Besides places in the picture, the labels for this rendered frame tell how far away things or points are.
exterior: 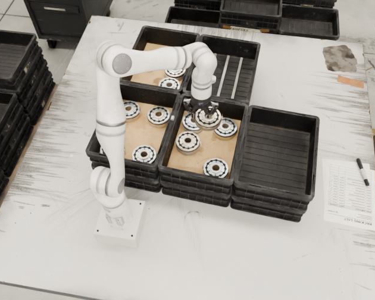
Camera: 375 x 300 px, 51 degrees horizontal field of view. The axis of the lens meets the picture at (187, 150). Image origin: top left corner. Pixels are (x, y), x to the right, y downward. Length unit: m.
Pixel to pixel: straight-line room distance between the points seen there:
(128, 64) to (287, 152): 0.86
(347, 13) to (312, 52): 1.60
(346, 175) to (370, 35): 2.06
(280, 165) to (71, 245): 0.91
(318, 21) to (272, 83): 1.07
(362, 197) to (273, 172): 0.42
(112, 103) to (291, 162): 0.83
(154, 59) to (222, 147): 0.65
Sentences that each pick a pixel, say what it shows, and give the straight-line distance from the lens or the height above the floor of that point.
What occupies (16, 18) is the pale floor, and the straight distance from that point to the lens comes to 3.98.
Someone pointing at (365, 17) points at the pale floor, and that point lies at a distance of 3.96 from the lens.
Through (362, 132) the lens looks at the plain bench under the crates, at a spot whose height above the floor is 0.70.
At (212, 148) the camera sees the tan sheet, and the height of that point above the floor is 0.83.
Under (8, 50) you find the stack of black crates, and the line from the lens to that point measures 2.87.
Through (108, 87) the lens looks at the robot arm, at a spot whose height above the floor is 1.36.
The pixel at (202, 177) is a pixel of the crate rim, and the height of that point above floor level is 0.93.
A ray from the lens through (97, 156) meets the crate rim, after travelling 1.60.
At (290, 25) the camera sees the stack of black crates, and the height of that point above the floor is 0.38.
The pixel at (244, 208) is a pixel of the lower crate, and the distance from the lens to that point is 1.70.
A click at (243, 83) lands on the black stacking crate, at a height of 0.83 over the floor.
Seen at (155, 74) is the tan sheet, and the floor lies 0.83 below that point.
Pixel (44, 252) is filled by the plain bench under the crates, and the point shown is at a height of 0.70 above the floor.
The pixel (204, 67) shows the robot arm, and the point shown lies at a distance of 1.30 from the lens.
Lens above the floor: 2.24
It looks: 56 degrees down
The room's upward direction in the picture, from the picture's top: 1 degrees counter-clockwise
